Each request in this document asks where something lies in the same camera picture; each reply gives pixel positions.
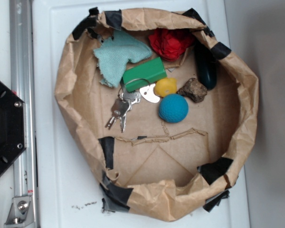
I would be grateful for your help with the light blue cloth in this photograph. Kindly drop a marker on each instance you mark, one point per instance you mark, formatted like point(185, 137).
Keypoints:
point(115, 53)

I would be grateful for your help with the silver key bunch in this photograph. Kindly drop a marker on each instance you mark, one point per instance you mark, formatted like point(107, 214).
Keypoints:
point(122, 105)

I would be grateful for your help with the silver metal key tag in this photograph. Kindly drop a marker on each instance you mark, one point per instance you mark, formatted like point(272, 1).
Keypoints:
point(147, 92)

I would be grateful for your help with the brown paper bag bin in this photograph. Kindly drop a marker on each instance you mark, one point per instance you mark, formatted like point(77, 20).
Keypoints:
point(155, 168)

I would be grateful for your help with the blue dimpled ball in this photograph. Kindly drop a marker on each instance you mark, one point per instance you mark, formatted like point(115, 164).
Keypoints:
point(173, 108)

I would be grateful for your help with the yellow plastic ball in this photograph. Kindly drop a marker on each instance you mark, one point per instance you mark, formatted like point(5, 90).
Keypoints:
point(165, 86)

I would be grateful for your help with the green rectangular block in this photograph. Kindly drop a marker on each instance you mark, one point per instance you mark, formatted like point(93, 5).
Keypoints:
point(144, 74)

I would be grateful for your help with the brown rock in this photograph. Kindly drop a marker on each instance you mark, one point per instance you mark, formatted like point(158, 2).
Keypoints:
point(194, 90)

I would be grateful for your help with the red crumpled tissue paper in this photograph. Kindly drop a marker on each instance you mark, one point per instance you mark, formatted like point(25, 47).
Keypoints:
point(171, 44)

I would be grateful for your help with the dark teal oval object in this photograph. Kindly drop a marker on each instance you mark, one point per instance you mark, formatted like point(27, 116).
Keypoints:
point(206, 67)

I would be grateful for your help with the white plastic tray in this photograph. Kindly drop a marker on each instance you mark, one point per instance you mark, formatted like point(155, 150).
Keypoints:
point(69, 195)

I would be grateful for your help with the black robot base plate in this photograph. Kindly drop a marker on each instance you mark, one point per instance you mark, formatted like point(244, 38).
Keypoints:
point(12, 132)

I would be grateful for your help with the aluminium frame rail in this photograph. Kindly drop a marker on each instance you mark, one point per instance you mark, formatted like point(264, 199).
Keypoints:
point(22, 82)

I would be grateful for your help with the metal corner bracket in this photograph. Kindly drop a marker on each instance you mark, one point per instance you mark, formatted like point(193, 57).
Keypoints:
point(21, 213)

